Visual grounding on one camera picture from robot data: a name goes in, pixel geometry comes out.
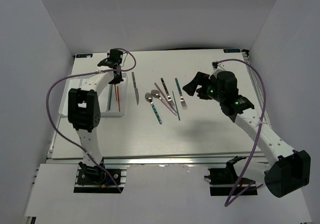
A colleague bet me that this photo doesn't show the teal chopstick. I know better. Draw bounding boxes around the teal chopstick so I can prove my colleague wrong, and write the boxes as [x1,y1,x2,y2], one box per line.
[172,91,181,121]
[107,85,113,111]

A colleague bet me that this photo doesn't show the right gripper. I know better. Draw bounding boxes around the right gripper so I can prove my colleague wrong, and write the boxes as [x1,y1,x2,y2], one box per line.
[182,72,225,103]

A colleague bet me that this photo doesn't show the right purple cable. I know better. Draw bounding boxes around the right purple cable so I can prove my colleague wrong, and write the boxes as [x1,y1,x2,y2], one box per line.
[212,59,266,207]

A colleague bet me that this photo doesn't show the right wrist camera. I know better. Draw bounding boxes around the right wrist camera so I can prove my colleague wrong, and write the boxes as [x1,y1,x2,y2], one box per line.
[212,62,226,77]

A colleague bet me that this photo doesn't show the teal handled spoon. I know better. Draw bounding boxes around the teal handled spoon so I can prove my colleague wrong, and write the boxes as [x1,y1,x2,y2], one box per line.
[145,93,162,124]

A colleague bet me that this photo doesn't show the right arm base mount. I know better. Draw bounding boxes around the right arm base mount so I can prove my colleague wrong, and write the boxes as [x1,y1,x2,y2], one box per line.
[204,156,258,196]

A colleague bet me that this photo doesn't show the white divided plastic tray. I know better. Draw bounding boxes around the white divided plastic tray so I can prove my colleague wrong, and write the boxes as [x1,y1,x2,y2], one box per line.
[58,73,129,117]

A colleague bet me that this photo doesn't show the black handled fork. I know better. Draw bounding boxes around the black handled fork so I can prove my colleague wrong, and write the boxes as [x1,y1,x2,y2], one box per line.
[160,78,175,108]

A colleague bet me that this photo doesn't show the right blue table label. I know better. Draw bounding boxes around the right blue table label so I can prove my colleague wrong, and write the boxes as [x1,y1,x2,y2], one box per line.
[223,49,241,54]

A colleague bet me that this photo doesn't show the black handled table knife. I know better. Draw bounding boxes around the black handled table knife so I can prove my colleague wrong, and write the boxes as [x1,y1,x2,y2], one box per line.
[131,72,140,105]

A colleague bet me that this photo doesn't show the pink handled spoon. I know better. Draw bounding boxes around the pink handled spoon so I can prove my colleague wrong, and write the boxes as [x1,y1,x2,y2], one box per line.
[151,90,178,116]

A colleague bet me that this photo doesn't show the teal handled fork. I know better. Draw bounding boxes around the teal handled fork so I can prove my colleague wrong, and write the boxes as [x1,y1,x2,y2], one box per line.
[174,78,188,109]

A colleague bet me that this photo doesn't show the blue table label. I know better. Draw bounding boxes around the blue table label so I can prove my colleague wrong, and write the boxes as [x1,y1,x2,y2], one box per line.
[75,53,93,58]
[223,49,241,54]

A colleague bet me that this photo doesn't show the left blue table label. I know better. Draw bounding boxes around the left blue table label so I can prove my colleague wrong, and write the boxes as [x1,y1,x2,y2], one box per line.
[75,53,93,58]

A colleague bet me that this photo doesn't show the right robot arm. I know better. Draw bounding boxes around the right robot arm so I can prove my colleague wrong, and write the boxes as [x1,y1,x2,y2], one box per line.
[182,71,311,197]

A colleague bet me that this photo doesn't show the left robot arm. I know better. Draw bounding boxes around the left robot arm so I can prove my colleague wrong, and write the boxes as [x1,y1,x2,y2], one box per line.
[67,49,124,183]

